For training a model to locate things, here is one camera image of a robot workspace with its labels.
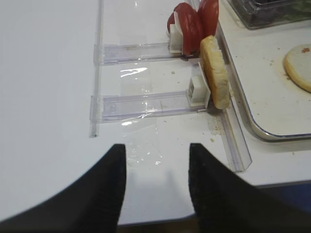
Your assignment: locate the inner tomato slice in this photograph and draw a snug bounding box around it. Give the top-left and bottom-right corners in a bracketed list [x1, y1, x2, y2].
[198, 0, 219, 37]

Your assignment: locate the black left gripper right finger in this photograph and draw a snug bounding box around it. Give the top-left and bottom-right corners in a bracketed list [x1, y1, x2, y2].
[189, 143, 311, 233]

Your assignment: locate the clear plastic salad box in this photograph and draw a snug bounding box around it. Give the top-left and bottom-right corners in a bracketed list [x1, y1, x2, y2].
[228, 0, 311, 30]

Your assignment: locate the upright bread slice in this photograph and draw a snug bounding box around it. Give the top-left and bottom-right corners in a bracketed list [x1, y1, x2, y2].
[200, 35, 229, 110]

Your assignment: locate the clear track under tomatoes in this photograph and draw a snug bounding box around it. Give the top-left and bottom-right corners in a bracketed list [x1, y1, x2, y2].
[93, 42, 184, 66]

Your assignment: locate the bun base on tray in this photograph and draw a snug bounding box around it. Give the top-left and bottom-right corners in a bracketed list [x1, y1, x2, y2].
[283, 43, 311, 93]

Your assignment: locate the white pusher behind bread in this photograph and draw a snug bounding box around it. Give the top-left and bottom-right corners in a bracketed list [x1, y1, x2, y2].
[187, 62, 211, 109]

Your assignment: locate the metal serving tray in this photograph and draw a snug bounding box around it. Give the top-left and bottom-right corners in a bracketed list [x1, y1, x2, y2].
[219, 0, 311, 140]

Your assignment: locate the clear track under bread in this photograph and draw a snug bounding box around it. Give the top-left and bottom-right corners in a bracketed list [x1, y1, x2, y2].
[94, 90, 205, 123]

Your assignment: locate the white pusher behind tomatoes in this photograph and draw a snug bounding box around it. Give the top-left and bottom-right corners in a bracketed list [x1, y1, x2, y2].
[167, 11, 183, 54]

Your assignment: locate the clear rail left of tray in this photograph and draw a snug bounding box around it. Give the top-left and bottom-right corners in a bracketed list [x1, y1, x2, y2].
[189, 0, 252, 173]

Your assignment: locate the clear rail far left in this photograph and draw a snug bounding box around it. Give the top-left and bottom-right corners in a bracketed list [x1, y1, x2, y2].
[89, 0, 104, 138]

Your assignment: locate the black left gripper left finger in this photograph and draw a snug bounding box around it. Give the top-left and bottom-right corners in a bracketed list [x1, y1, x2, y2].
[0, 144, 127, 233]

